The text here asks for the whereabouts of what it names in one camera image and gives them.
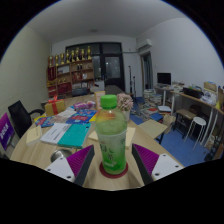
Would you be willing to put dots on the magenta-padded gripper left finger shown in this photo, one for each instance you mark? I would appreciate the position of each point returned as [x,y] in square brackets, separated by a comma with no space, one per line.
[60,169]

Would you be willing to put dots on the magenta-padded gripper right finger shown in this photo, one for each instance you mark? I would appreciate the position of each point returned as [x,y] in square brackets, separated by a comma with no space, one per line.
[165,166]

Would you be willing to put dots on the green tea drink bottle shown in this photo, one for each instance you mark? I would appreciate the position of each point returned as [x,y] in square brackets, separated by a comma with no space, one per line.
[111,140]

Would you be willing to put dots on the white booklet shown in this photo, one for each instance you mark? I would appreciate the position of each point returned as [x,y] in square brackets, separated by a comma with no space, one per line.
[55,132]

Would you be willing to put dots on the teal book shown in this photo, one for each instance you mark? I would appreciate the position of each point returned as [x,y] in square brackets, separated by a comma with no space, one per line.
[75,135]

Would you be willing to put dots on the small wooden side table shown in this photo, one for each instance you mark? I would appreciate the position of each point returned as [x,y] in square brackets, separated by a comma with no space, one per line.
[152,128]

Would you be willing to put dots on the cream book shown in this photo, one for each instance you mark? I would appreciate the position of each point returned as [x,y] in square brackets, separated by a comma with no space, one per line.
[33,135]

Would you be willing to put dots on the cardboard box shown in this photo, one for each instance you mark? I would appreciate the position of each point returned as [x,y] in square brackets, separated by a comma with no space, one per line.
[169,120]

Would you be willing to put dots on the colourful picture book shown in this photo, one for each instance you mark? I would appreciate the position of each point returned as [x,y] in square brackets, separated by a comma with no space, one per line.
[45,121]

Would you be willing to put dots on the flat round red coaster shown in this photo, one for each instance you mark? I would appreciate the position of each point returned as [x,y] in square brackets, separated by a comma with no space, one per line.
[113,176]

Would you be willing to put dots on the brown wooden stool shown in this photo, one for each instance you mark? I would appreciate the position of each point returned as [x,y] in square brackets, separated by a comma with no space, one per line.
[185,114]

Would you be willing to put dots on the white paper sheets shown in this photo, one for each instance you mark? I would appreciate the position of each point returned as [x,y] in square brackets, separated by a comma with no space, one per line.
[66,113]

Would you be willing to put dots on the white round stool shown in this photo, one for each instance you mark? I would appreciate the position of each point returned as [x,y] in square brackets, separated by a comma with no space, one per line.
[199,120]

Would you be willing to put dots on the blue and red book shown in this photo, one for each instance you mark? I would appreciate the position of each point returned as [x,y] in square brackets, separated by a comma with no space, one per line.
[81,116]

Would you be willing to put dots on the orange book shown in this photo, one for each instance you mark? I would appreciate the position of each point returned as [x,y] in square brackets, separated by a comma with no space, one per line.
[93,117]

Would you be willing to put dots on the yellow gift box red ribbon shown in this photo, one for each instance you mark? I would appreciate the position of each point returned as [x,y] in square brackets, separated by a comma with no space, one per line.
[55,107]

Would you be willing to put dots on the stack of books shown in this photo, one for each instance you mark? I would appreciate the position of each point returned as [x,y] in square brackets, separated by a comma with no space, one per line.
[151,101]

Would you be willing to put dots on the black office chair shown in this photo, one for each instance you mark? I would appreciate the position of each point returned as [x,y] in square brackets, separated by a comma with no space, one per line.
[20,116]

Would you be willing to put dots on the purple sign board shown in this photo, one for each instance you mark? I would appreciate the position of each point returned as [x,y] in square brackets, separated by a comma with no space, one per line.
[6,130]

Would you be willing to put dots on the pink package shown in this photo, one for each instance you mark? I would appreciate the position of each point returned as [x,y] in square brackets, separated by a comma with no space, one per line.
[83,106]

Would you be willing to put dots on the potted pink flowers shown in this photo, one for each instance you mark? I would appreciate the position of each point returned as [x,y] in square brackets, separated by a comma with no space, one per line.
[125,101]

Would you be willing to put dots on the black case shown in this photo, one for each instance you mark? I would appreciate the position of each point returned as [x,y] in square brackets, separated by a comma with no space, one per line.
[192,92]

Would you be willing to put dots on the small upright tan box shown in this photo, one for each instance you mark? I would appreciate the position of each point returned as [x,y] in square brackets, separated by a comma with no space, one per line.
[99,99]

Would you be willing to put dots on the black computer monitor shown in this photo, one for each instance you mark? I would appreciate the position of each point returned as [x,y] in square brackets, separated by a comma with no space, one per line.
[164,78]

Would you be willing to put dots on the grey chair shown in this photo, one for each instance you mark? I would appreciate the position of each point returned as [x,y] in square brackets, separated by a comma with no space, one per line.
[114,90]

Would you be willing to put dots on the black tripod stand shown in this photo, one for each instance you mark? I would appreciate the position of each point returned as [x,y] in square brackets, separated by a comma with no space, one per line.
[130,80]

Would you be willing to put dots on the wooden shelf unit with trophies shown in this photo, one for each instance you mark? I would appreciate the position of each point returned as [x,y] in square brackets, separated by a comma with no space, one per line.
[70,75]

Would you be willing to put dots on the black framed glass door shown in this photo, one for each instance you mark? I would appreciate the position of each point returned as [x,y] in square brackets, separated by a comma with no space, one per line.
[111,68]

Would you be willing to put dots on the long wooden wall desk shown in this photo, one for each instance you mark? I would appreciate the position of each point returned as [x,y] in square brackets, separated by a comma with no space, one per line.
[196,100]

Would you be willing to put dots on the white wall air conditioner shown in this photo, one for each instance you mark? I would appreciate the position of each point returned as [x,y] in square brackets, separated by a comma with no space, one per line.
[144,44]

